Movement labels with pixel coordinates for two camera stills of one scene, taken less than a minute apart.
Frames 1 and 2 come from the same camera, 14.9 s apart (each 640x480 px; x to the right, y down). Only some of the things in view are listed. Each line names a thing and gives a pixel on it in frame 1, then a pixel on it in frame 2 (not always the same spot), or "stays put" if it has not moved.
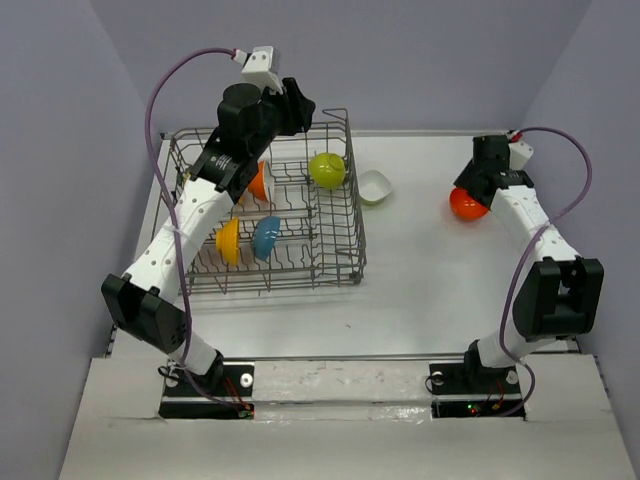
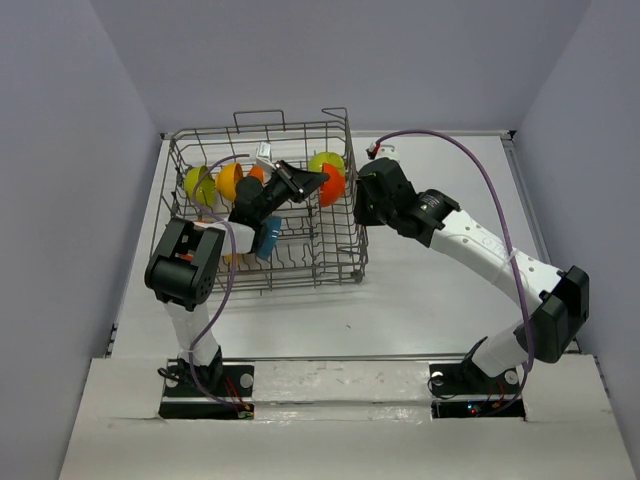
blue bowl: [265, 235] stays put
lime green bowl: [327, 170] stays put
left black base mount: [196, 397] stays put
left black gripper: [299, 110] to [303, 183]
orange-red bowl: [464, 206] to [333, 188]
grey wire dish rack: [297, 226] stays put
